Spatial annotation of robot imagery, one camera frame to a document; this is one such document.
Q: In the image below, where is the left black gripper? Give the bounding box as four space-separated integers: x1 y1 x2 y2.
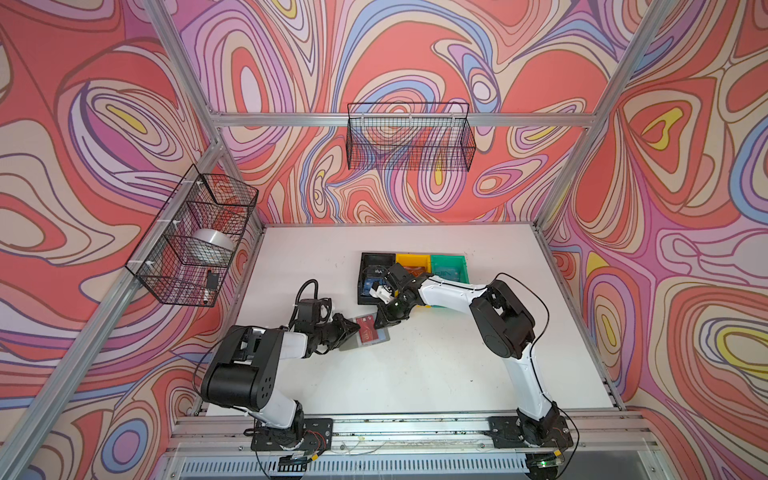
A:
310 314 359 351

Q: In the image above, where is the grey card holder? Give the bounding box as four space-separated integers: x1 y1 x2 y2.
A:
339 314 390 351

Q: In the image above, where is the red card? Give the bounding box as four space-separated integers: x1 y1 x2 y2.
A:
355 315 379 345

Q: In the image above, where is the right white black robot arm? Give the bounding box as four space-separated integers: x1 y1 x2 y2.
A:
368 263 561 446

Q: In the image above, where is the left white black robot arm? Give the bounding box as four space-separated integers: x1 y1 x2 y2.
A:
199 313 360 430

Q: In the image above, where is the black plastic bin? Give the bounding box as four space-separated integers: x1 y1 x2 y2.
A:
356 252 396 305

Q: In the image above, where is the yellow plastic bin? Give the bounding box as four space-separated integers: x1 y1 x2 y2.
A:
392 253 432 293

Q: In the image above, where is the green plastic bin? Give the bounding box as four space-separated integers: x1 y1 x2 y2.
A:
430 255 469 283

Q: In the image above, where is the small black device in basket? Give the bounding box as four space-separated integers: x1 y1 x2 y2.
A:
205 270 220 295

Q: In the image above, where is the silver tape roll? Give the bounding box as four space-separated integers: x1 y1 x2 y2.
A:
188 228 235 266

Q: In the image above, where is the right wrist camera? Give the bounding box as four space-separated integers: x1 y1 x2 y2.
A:
369 284 394 304

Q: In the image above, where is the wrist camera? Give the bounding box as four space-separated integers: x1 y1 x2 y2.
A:
295 298 332 328
369 284 394 304

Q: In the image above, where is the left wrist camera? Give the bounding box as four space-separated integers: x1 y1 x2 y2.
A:
295 298 332 328

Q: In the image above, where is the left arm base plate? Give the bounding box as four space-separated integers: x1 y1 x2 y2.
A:
249 417 334 454

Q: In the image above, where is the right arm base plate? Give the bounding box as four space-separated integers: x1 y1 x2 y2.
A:
485 414 574 450

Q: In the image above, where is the black wire basket left wall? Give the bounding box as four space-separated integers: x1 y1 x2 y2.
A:
125 165 259 307

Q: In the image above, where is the black wire basket wall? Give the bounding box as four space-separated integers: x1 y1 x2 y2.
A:
125 165 259 307
346 100 476 172

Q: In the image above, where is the black wire basket back wall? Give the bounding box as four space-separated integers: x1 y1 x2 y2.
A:
346 100 476 172

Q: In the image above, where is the aluminium front rail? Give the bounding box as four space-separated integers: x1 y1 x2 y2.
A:
166 410 660 456

